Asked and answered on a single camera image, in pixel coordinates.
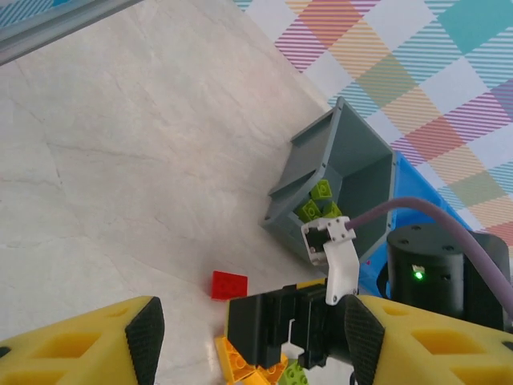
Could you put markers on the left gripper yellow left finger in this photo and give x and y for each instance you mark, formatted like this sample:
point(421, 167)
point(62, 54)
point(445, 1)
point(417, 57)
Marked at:
point(60, 353)

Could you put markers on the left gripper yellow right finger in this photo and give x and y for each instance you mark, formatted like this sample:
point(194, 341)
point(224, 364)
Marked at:
point(433, 353)

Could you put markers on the yellow lego brick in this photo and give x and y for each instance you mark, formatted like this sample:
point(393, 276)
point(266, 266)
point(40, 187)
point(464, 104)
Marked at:
point(236, 359)

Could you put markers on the small yellow lego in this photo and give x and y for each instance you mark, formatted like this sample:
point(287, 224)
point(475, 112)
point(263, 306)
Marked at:
point(272, 373)

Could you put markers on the long green lego brick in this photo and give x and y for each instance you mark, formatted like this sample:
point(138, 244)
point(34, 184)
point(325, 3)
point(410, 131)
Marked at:
point(294, 375)

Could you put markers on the small green lego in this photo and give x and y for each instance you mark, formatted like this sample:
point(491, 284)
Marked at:
point(332, 210)
point(321, 189)
point(308, 210)

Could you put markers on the flat red lego brick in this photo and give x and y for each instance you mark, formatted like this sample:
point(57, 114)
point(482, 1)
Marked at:
point(229, 285)

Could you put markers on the grey plastic bin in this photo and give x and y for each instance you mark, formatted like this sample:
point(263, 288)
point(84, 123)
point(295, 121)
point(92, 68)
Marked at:
point(352, 160)

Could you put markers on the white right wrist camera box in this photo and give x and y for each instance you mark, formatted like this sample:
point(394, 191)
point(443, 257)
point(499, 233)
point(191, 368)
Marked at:
point(340, 264)

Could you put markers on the aluminium side rail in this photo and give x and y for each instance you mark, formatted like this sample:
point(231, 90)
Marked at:
point(40, 36)

